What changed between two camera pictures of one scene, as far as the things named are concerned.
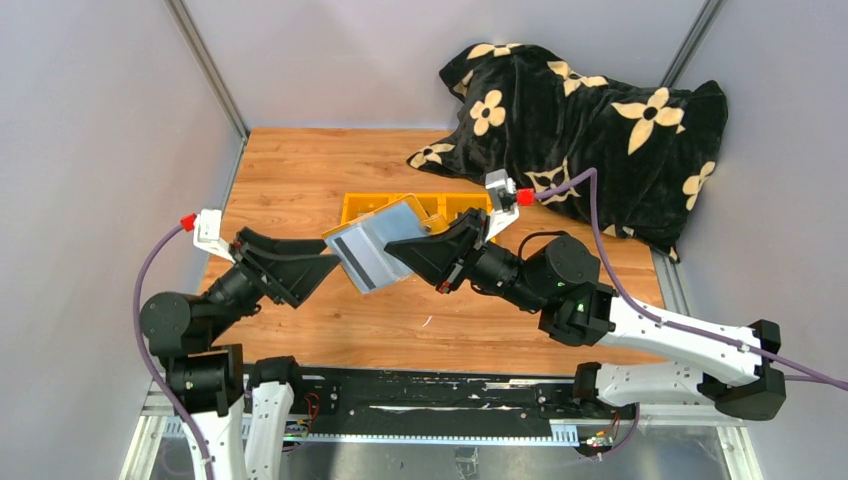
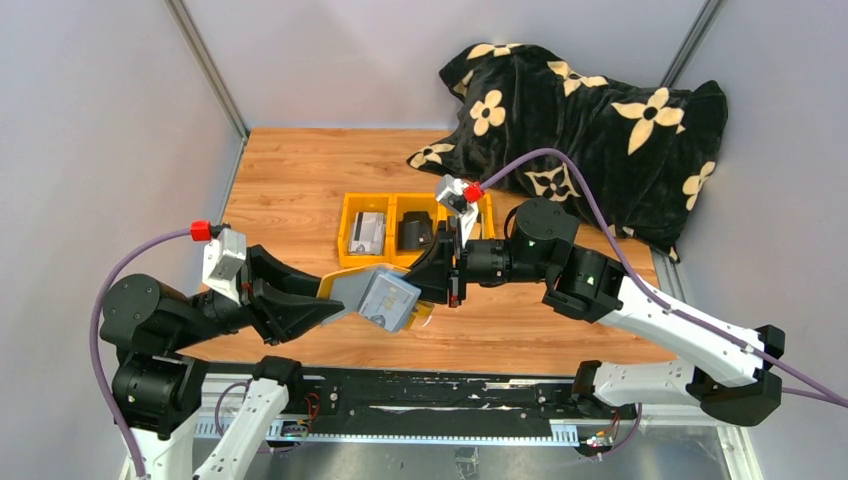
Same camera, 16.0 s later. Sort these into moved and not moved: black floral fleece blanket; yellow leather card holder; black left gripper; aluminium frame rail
Moved: yellow leather card holder; black left gripper
Not moved: black floral fleece blanket; aluminium frame rail
